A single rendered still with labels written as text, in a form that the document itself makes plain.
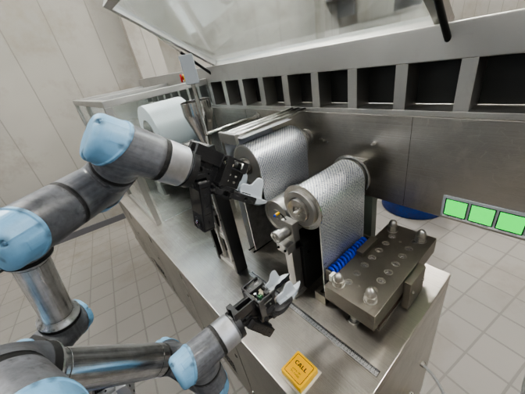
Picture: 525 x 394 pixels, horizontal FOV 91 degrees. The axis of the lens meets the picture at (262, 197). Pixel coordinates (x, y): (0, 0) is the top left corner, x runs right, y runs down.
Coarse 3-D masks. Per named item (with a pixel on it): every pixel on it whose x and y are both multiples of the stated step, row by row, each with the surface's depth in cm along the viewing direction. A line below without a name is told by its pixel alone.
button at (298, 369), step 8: (296, 360) 70; (304, 360) 70; (288, 368) 69; (296, 368) 69; (304, 368) 68; (312, 368) 68; (288, 376) 67; (296, 376) 67; (304, 376) 67; (312, 376) 67; (296, 384) 65; (304, 384) 65
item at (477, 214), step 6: (474, 210) 70; (480, 210) 69; (486, 210) 68; (492, 210) 67; (474, 216) 71; (480, 216) 70; (486, 216) 69; (492, 216) 68; (480, 222) 71; (486, 222) 70
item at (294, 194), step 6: (294, 192) 74; (300, 192) 73; (288, 198) 77; (300, 198) 73; (306, 198) 71; (306, 204) 72; (312, 204) 71; (288, 210) 80; (312, 210) 71; (312, 216) 72; (300, 222) 78; (306, 222) 76; (312, 222) 73
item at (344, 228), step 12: (360, 204) 87; (336, 216) 78; (348, 216) 83; (360, 216) 89; (324, 228) 76; (336, 228) 80; (348, 228) 86; (360, 228) 92; (324, 240) 78; (336, 240) 82; (348, 240) 88; (324, 252) 80; (336, 252) 85
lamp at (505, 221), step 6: (504, 216) 66; (510, 216) 65; (516, 216) 64; (498, 222) 67; (504, 222) 66; (510, 222) 65; (516, 222) 64; (522, 222) 64; (504, 228) 67; (510, 228) 66; (516, 228) 65; (522, 228) 64
